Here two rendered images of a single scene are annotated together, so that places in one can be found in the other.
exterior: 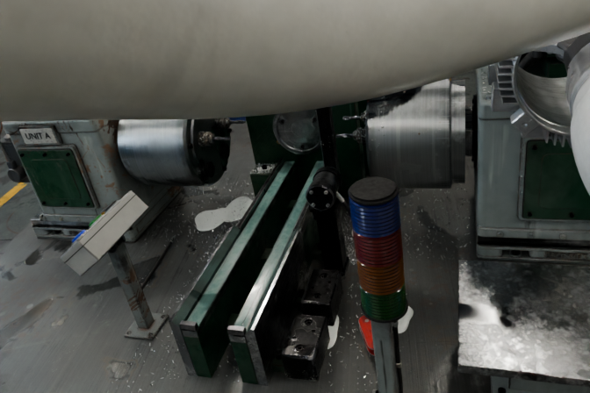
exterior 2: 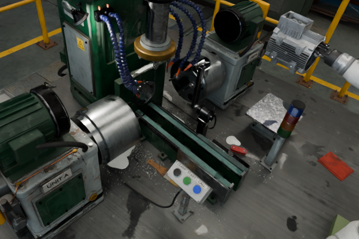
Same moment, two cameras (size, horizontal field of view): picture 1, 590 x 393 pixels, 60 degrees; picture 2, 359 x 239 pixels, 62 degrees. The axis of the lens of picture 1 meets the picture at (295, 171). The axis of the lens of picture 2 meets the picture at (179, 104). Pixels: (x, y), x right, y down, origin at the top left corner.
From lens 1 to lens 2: 1.34 m
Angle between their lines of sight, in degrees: 60
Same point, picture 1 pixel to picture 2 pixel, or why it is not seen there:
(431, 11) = not seen: outside the picture
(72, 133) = (80, 162)
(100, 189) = (90, 184)
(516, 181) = (236, 80)
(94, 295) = (137, 229)
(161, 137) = (128, 132)
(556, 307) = (274, 111)
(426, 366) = (256, 146)
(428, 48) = not seen: outside the picture
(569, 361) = not seen: hidden behind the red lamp
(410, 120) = (214, 73)
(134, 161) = (113, 154)
